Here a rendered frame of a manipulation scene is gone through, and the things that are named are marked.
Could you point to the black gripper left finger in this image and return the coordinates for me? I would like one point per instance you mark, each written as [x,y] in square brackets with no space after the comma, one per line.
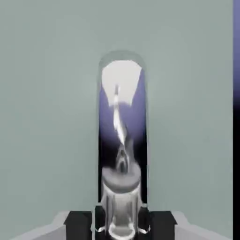
[78,225]

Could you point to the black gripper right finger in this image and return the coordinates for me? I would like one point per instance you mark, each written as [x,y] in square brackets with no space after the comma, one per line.
[162,225]

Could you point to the pale grey-green cabinet door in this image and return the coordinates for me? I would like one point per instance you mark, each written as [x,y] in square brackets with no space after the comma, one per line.
[46,112]

